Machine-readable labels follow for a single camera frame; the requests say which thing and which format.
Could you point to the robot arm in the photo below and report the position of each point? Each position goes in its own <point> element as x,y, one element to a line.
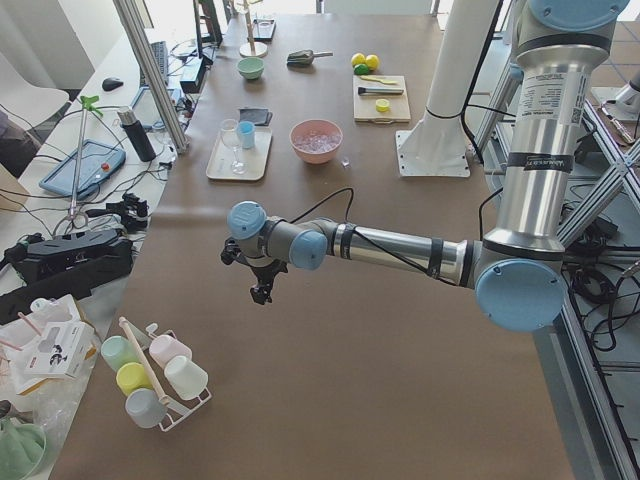
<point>515,269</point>

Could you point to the grey folded cloth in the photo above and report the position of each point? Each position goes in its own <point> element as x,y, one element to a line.
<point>258,116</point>

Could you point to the metal ice scoop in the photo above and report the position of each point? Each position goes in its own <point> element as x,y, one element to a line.
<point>305,57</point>

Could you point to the grey cup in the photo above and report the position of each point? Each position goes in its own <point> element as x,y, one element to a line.
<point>144,408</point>

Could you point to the pink cup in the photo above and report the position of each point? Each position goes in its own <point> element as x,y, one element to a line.
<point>164,348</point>

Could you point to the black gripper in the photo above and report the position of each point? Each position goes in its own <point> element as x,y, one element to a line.
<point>263,274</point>

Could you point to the wooden glass tree stand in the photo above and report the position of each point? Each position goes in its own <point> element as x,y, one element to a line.
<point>252,48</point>

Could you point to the green lime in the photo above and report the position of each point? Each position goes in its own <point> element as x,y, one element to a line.
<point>372,61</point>

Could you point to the black thermos bottle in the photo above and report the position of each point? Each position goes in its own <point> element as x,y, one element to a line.
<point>136,134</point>

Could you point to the green bowl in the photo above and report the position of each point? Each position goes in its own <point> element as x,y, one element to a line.
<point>251,68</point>

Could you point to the metal muddler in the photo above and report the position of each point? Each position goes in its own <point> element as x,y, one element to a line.
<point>362,91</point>

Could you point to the computer mouse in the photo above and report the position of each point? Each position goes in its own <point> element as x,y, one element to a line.
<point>111,83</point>

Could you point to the yellow plastic knife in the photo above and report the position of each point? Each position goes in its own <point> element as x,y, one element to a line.
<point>377,79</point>

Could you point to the wooden cutting board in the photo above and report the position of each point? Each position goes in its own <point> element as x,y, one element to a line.
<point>364,106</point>

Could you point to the white wire cup rack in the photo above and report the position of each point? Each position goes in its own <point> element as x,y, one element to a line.
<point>163,385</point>

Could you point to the blue cup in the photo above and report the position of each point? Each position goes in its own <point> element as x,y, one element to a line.
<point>246,134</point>

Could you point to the white cup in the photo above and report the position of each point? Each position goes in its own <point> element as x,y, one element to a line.
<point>186,377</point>

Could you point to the green cup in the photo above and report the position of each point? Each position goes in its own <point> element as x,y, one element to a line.
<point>117,351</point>

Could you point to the wine glass on tray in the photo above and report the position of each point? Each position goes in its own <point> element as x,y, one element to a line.
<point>230,139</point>

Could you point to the yellow lemon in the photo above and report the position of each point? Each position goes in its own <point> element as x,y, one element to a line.
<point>357,59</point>

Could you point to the blue teach pendant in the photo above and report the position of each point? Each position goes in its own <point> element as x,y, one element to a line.
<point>99,161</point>

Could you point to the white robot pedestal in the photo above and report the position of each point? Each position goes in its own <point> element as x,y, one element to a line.
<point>437,144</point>

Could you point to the pink bowl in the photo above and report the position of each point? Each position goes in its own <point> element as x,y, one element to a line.
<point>320,125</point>

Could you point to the yellow cup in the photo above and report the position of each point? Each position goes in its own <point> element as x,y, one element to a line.
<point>132,376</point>

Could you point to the beige serving tray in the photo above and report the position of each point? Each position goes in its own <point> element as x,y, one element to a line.
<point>255,159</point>

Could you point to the ice cubes pile in bowl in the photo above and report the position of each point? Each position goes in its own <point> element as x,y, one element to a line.
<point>317,142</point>

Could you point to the half lemon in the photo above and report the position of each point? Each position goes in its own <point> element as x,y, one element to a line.
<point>382,105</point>

